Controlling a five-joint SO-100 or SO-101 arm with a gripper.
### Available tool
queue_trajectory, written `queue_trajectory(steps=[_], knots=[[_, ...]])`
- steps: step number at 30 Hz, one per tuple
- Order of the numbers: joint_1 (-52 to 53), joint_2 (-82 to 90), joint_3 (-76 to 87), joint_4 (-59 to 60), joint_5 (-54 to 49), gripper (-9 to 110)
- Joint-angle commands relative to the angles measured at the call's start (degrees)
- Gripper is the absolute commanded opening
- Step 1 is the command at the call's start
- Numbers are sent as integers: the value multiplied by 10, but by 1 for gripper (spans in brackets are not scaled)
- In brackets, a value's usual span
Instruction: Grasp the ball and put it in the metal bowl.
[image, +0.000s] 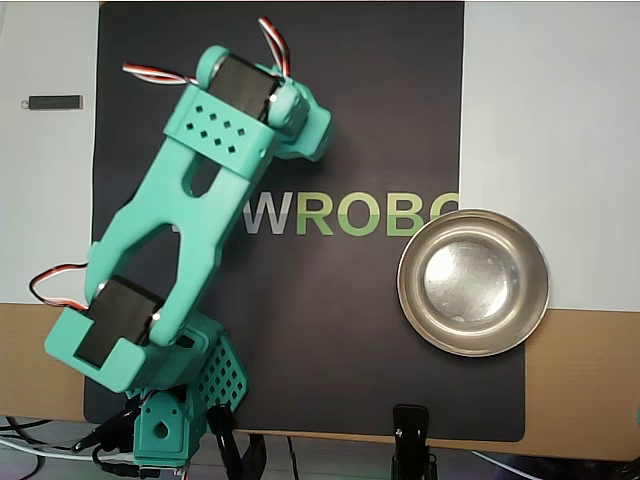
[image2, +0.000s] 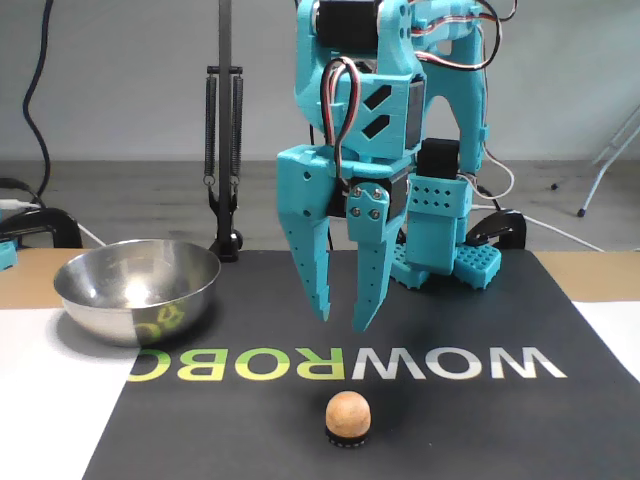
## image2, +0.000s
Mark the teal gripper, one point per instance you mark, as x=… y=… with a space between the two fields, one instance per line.
x=305 y=182

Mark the wooden ball with black base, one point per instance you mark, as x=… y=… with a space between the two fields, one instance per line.
x=348 y=415

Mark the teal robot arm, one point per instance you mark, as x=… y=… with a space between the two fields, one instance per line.
x=470 y=100

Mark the teal perforated robot base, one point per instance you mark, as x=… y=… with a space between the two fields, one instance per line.
x=477 y=265

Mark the metal bowl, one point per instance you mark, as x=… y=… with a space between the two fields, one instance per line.
x=125 y=320

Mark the black clamp right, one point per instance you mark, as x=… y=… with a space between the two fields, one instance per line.
x=226 y=150

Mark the black spring clamp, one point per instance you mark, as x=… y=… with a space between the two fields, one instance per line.
x=505 y=222

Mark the black coil spring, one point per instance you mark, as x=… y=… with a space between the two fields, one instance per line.
x=237 y=125
x=210 y=125

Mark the black WOWROBO mat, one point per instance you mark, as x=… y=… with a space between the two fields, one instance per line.
x=250 y=425

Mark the white folding stand legs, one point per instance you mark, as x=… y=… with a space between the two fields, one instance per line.
x=594 y=186

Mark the black C-clamp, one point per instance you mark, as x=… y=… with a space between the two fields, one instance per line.
x=50 y=220

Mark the white plug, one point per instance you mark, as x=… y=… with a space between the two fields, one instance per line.
x=15 y=203

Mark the teal plastic block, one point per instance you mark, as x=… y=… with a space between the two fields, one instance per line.
x=7 y=257

